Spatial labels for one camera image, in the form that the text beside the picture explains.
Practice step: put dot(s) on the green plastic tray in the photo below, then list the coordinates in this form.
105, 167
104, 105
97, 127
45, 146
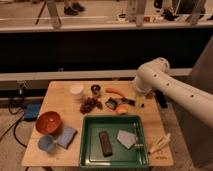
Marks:
91, 155

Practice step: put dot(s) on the blue cup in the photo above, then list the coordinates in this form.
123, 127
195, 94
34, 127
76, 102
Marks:
46, 143

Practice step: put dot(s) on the yellow banana toy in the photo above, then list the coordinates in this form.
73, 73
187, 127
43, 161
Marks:
159, 143

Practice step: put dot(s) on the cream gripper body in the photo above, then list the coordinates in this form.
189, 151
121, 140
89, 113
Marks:
139, 101

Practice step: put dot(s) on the white cup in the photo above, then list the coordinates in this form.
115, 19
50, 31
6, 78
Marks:
77, 90

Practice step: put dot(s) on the black handled brush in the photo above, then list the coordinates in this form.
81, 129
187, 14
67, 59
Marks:
113, 103

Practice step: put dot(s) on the red bowl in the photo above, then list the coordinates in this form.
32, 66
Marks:
48, 122

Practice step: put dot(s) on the blue box on floor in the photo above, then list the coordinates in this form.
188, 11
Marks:
31, 111

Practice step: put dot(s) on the grey folded cloth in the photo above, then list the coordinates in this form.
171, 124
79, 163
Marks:
127, 139

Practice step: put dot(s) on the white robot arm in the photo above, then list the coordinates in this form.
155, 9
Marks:
154, 74

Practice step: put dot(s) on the dark brown block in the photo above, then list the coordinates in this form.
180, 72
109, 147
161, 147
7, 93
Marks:
105, 144

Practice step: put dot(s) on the small metal cup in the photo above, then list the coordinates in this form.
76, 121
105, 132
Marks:
96, 89

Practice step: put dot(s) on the orange fruit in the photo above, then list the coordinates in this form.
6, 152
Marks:
122, 109

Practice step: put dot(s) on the orange carrot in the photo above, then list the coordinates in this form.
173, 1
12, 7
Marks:
115, 91

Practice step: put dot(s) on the blue sponge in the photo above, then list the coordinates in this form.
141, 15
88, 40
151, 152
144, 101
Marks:
66, 137

